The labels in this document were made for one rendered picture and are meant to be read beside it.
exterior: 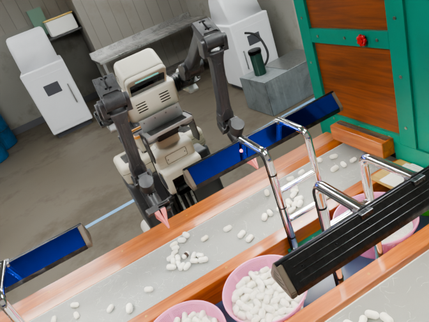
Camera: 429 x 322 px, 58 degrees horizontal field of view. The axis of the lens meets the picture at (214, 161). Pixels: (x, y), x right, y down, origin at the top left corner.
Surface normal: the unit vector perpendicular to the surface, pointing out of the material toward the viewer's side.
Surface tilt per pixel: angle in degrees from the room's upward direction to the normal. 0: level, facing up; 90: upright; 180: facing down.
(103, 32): 90
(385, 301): 0
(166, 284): 0
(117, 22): 90
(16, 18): 90
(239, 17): 72
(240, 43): 90
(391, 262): 0
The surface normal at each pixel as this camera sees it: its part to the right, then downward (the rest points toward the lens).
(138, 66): 0.07, -0.42
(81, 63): 0.45, 0.29
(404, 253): -0.32, -0.83
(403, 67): -0.86, 0.46
